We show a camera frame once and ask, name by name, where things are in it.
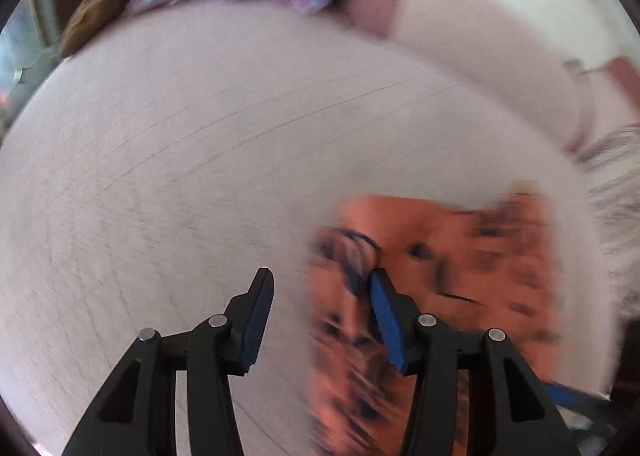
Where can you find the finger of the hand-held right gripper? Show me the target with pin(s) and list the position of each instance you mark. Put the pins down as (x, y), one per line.
(580, 401)

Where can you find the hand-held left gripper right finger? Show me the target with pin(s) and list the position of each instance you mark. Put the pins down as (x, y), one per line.
(387, 326)

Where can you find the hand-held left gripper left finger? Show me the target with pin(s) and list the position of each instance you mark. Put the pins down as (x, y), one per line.
(257, 326)

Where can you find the orange black floral garment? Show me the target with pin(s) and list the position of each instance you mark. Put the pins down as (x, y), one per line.
(465, 256)

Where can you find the pink quilted sofa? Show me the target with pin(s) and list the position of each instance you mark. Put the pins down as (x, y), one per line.
(175, 161)

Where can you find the grey striped cloth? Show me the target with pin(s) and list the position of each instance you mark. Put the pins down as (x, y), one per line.
(615, 186)

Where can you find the pink sofa back cushion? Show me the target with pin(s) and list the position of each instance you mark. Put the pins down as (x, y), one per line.
(475, 36)

